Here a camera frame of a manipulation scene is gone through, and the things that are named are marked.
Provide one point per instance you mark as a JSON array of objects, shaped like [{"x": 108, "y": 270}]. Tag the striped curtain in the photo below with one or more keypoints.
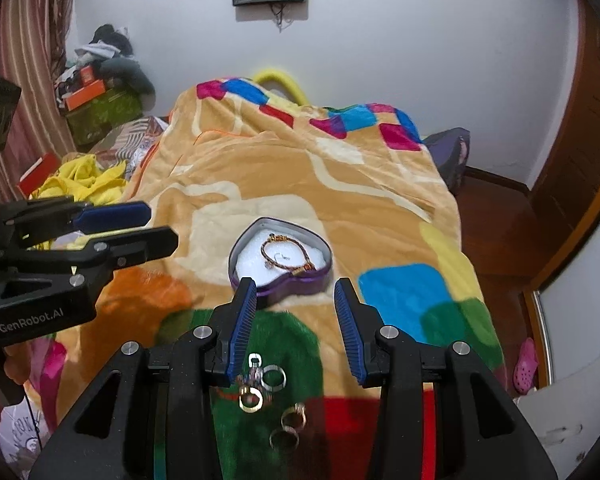
[{"x": 30, "y": 35}]

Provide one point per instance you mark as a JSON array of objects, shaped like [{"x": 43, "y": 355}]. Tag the pink clog shoe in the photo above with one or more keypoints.
[{"x": 525, "y": 365}]

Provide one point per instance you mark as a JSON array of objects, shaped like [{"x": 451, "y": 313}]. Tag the orange box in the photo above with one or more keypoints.
[{"x": 85, "y": 93}]

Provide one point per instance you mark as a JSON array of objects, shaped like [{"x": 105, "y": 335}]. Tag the white cardboard sheet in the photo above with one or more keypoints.
[{"x": 565, "y": 420}]

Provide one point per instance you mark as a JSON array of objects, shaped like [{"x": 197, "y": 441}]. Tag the patterned bed sheet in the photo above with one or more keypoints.
[{"x": 130, "y": 142}]

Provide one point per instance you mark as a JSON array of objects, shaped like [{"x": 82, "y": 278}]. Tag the yellow cloth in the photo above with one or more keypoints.
[{"x": 90, "y": 175}]

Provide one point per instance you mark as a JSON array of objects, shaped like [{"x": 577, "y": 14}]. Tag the pink cloth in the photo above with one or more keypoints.
[{"x": 50, "y": 375}]

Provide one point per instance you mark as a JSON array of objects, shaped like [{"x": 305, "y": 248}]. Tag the red box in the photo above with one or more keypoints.
[{"x": 37, "y": 175}]

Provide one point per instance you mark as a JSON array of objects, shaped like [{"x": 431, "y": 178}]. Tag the wooden door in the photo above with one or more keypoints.
[{"x": 580, "y": 150}]

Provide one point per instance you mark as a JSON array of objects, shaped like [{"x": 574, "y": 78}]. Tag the yellow hoop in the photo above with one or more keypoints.
[{"x": 285, "y": 77}]

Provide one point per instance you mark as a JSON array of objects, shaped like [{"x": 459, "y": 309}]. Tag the colourful patchwork blanket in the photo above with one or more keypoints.
[{"x": 330, "y": 200}]

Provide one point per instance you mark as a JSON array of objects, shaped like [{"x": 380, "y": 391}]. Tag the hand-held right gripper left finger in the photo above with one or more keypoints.
[{"x": 241, "y": 327}]

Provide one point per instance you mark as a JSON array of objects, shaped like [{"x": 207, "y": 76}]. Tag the green cardboard box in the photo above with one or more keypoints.
[{"x": 102, "y": 116}]

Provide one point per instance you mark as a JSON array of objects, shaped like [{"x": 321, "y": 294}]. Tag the white printed bag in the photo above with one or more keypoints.
[{"x": 20, "y": 435}]

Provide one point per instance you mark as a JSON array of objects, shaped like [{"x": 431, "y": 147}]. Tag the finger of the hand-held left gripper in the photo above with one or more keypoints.
[
  {"x": 140, "y": 246},
  {"x": 112, "y": 216}
]

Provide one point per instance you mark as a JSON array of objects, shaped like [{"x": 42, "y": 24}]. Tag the wood framed white panel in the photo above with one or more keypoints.
[{"x": 580, "y": 320}]

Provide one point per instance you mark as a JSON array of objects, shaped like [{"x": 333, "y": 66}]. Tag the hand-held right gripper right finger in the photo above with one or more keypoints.
[{"x": 349, "y": 332}]

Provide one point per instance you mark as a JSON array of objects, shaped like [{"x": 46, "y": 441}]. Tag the pile of grey clothes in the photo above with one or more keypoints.
[{"x": 125, "y": 72}]

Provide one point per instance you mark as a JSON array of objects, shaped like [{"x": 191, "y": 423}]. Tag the purple heart-shaped tin box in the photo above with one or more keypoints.
[{"x": 250, "y": 257}]

